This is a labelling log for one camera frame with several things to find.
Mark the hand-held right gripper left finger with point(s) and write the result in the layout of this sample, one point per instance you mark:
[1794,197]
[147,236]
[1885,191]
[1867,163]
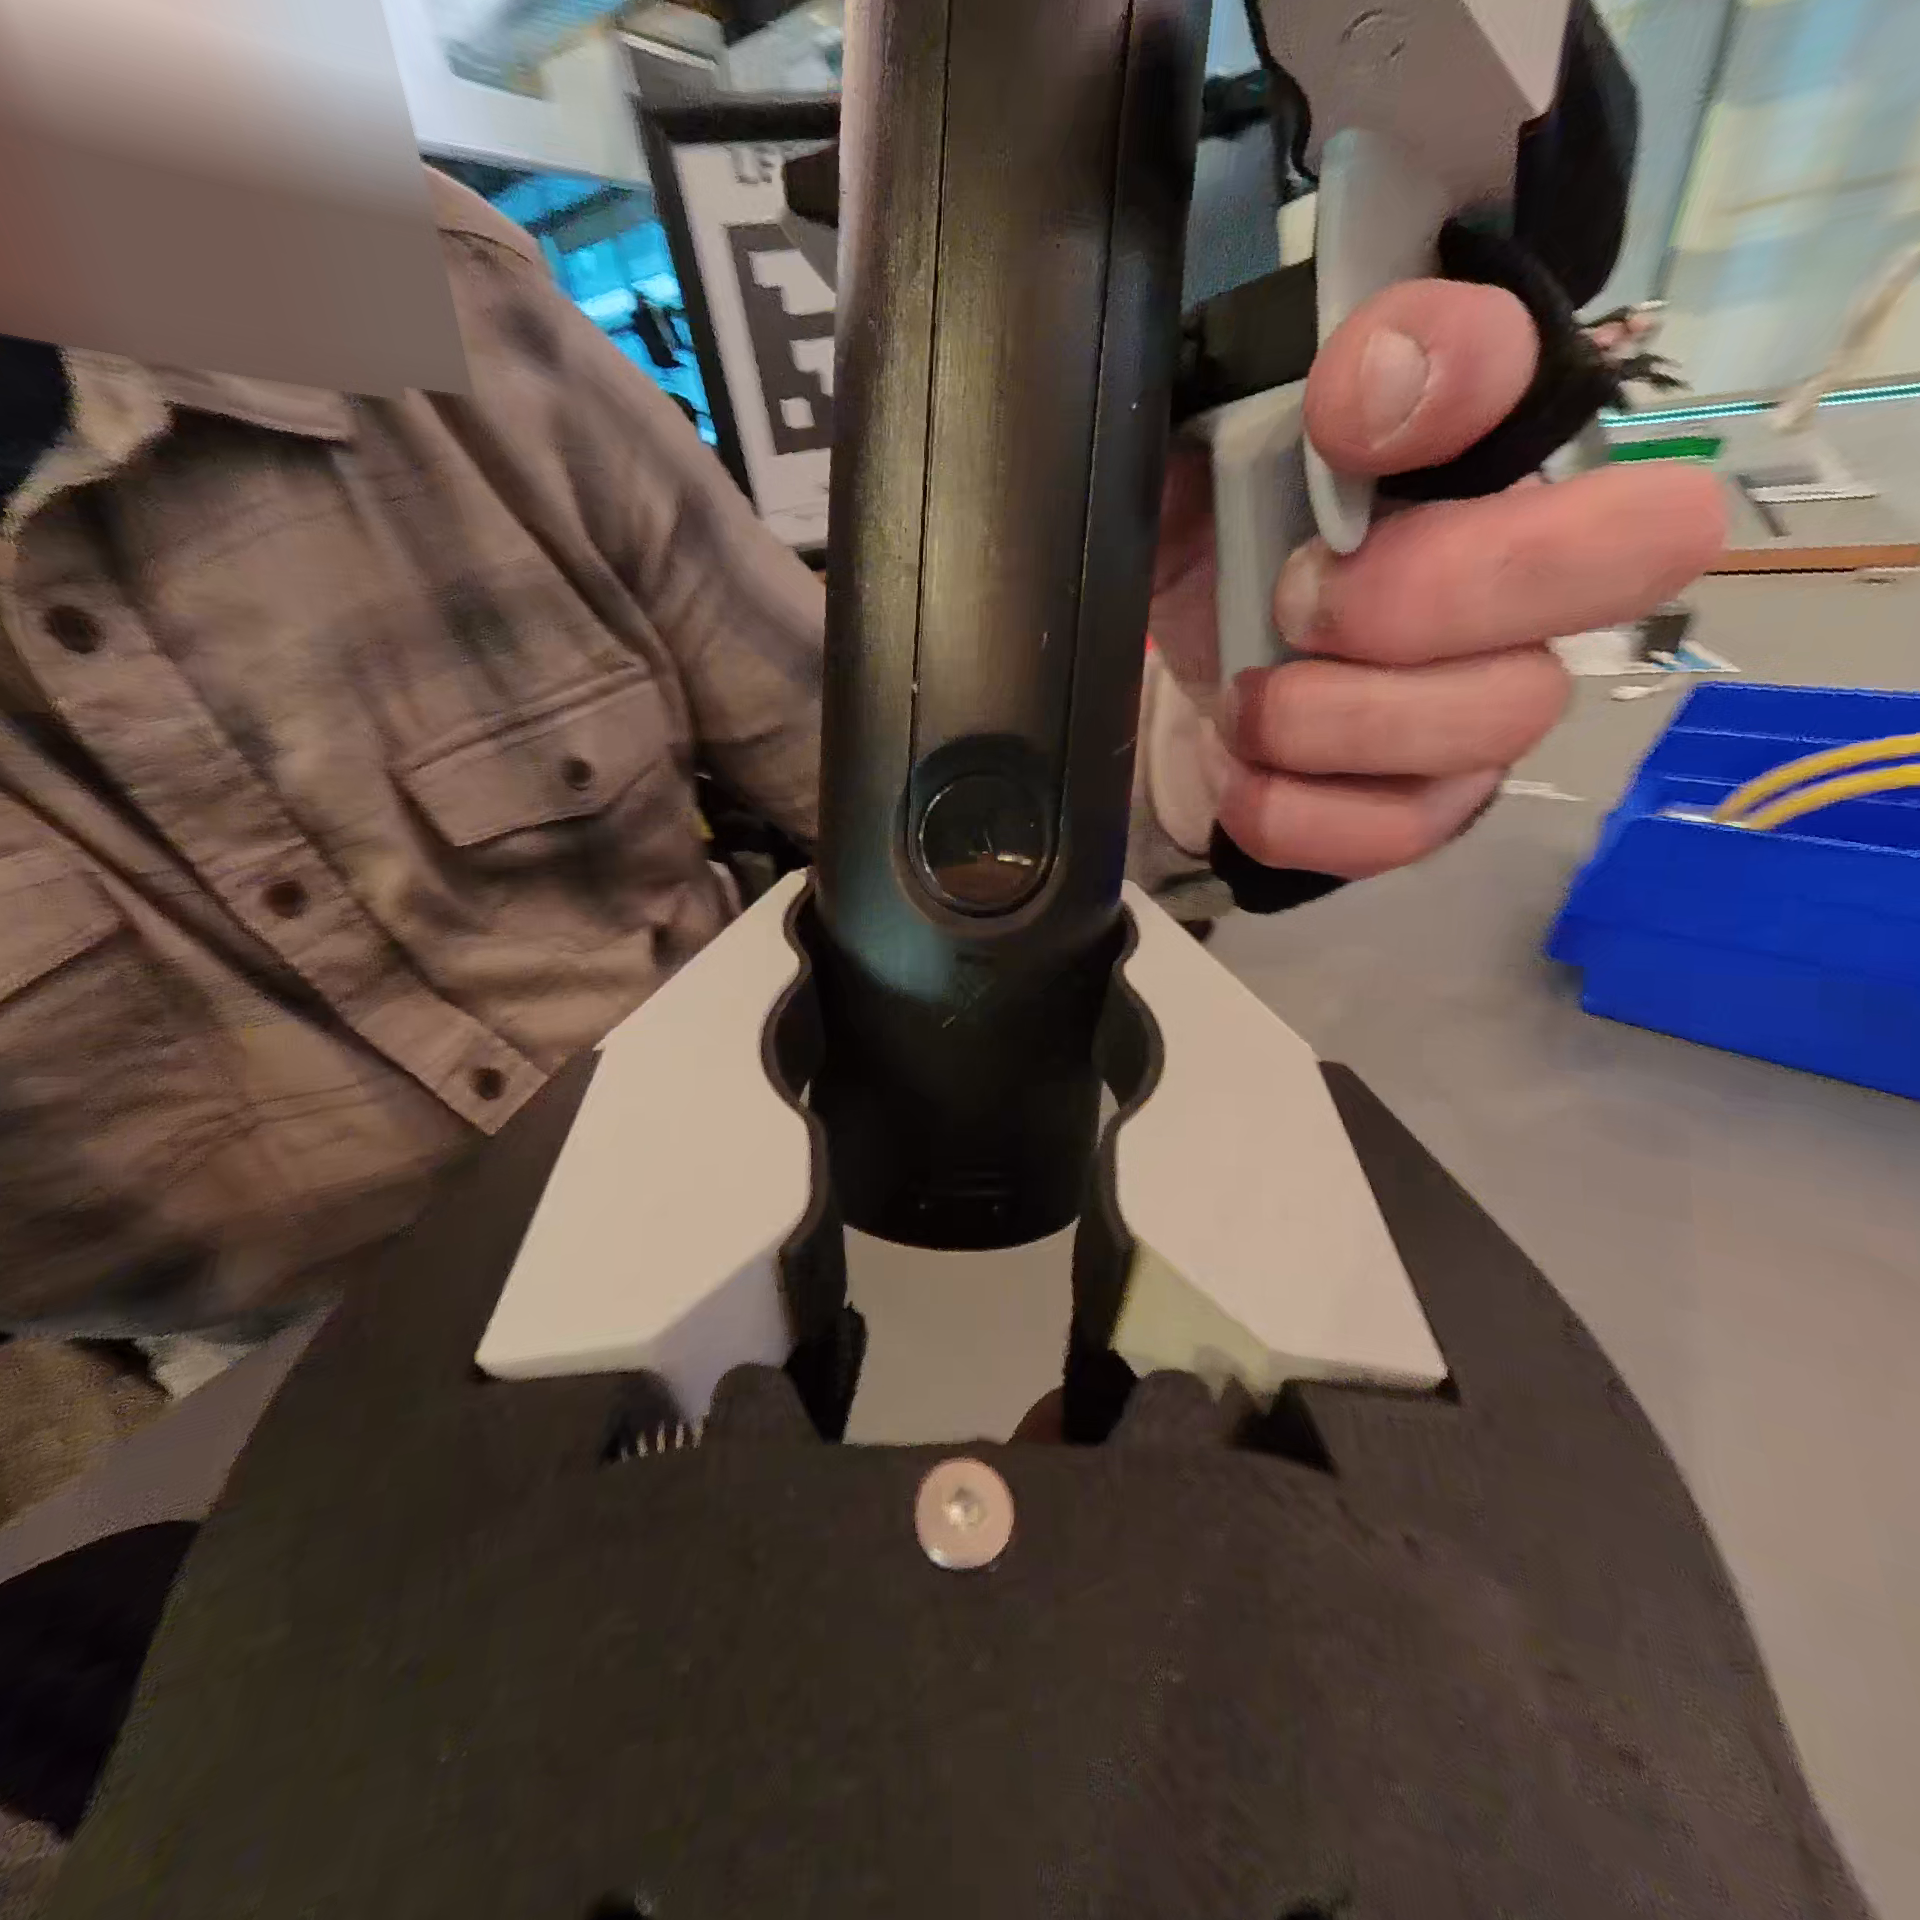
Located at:
[662,1203]

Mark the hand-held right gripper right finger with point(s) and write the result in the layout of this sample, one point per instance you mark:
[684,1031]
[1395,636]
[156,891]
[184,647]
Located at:
[1276,1203]

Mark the black remote control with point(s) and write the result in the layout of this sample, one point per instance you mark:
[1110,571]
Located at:
[989,450]

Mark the blue plastic bin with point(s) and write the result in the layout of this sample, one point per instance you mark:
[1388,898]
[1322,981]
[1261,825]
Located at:
[1773,932]

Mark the person's left hand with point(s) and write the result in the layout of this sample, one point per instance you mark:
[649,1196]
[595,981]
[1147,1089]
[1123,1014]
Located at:
[1443,647]

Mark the yellow item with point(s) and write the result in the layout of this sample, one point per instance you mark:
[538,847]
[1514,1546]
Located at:
[1831,781]

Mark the framed tag poster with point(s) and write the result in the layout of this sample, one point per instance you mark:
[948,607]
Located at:
[753,332]

